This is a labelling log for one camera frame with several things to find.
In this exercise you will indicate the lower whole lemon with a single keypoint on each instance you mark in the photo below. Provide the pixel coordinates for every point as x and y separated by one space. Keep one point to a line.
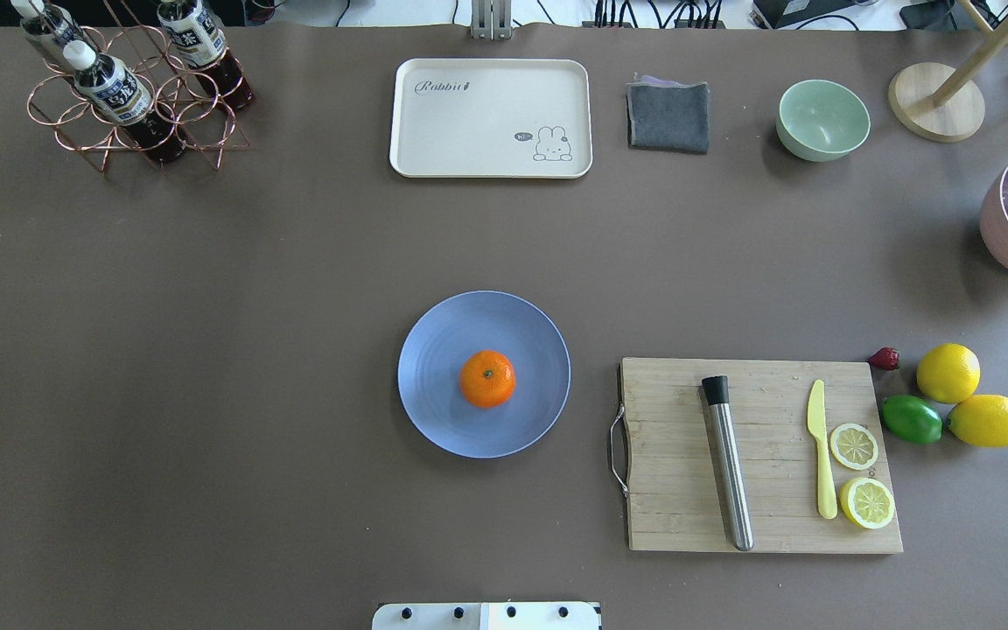
981 421

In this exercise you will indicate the lower lemon slice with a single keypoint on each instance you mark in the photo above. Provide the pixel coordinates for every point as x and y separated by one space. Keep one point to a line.
867 502

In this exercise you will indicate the copper wire bottle rack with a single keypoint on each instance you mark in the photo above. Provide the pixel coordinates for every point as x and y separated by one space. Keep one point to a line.
138 40

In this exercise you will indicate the steel muddler black tip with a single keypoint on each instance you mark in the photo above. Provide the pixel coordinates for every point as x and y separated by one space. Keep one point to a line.
735 502

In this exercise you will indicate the cream rabbit tray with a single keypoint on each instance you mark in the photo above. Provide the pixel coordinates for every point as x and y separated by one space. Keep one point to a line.
491 119

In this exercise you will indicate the orange fruit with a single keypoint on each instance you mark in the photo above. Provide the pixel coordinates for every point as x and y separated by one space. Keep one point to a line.
487 379

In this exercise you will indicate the whole lemon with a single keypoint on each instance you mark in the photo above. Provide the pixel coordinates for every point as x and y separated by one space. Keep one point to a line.
948 373
981 421

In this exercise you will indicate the tea bottle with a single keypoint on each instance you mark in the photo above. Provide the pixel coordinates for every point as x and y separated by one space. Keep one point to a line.
118 94
49 29
199 41

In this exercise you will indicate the blue round plate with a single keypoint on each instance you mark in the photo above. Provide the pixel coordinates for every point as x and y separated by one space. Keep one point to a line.
450 333

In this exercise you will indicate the tea bottle back right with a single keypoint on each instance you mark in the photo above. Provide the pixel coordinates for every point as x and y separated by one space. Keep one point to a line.
199 41

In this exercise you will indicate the tea bottle front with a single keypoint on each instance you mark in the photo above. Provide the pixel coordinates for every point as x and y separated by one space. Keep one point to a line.
118 94

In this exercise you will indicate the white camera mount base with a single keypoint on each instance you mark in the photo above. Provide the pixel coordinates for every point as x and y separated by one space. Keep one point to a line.
489 615

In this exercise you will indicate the tea bottle back left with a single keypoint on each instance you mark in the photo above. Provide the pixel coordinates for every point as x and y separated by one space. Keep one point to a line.
49 29

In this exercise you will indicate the yellow plastic knife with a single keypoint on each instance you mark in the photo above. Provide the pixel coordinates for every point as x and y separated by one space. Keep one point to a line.
826 502

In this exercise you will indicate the green lime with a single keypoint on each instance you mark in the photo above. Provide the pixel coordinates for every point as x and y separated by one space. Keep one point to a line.
912 419

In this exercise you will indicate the green bowl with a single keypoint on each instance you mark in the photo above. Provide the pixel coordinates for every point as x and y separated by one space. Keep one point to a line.
820 120

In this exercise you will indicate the upper whole lemon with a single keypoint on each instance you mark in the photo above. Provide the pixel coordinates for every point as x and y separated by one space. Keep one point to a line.
948 373

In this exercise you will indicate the wooden cup tree stand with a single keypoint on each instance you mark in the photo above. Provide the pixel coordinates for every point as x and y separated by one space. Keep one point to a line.
939 102

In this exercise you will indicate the wooden cutting board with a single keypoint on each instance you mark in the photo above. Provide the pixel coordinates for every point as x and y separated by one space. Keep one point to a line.
674 487

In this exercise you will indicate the grey folded cloth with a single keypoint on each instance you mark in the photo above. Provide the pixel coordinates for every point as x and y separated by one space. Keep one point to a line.
668 115

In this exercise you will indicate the red strawberry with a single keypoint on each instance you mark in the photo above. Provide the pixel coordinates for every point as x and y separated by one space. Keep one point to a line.
887 358

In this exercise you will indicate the upper lemon slice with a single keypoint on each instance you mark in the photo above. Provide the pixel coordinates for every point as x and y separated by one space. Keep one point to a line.
853 446

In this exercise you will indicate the lemon slice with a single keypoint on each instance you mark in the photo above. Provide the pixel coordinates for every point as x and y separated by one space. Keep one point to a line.
867 502
853 446

